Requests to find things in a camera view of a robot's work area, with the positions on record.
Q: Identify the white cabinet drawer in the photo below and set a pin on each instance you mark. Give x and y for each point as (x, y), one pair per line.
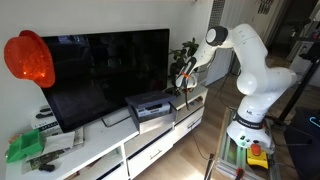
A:
(188, 125)
(151, 155)

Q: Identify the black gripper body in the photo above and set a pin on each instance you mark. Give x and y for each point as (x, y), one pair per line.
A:
(186, 81)

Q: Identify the black glasses pouch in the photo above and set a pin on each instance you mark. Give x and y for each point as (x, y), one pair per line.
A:
(170, 91)

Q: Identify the white product box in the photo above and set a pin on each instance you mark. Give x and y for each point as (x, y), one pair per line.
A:
(45, 121)

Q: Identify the black tripod stand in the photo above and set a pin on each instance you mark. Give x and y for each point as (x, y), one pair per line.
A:
(300, 83)

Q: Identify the green plastic bin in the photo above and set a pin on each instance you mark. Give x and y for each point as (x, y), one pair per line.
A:
(25, 145)

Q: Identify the metal robot base platform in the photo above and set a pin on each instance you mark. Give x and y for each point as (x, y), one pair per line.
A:
(233, 153)

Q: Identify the printed magazine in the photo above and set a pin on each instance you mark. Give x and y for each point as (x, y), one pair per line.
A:
(46, 158)

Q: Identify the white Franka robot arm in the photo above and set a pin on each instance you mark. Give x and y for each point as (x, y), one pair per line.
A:
(253, 76)

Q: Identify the white TV cabinet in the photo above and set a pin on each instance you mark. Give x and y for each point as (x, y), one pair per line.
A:
(110, 150)

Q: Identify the white paper envelope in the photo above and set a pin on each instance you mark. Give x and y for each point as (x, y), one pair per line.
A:
(59, 141)

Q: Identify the small black object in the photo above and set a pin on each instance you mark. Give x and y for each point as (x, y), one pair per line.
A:
(46, 167)

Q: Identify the black flat screen television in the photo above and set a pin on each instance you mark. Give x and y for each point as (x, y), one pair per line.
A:
(106, 76)

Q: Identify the yellow emergency stop box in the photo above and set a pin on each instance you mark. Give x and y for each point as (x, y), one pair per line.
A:
(257, 156)

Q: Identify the dark round plant pot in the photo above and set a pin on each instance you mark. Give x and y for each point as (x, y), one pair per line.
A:
(174, 71)

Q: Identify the green leafy houseplant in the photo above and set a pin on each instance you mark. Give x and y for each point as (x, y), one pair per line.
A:
(181, 55)

